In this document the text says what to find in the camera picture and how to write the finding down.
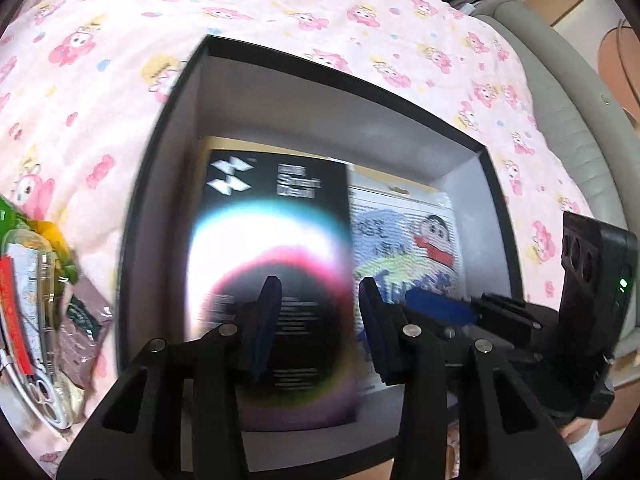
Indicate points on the brown sachet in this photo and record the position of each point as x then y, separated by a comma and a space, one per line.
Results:
85, 330

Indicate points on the pink printed blanket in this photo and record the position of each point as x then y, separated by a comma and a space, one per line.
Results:
300, 10

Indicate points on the white clothing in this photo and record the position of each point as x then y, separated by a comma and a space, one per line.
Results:
590, 442

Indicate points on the black cardboard box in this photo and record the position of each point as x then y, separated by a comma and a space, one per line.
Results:
145, 210

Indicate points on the green and yellow snack packet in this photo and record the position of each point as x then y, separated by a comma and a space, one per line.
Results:
45, 235

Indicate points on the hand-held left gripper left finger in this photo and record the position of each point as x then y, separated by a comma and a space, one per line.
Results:
266, 320

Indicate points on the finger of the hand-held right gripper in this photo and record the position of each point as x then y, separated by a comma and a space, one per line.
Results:
440, 307

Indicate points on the clear plastic blister pack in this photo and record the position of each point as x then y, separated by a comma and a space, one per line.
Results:
30, 300

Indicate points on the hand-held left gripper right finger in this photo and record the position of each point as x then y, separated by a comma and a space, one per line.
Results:
374, 320

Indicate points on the grey padded bed frame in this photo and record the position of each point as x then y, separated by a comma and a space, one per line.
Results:
565, 85

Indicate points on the cartoon picture craft pack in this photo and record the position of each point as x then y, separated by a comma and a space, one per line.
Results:
400, 240

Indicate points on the black glossy product box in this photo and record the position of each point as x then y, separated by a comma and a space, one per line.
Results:
300, 210

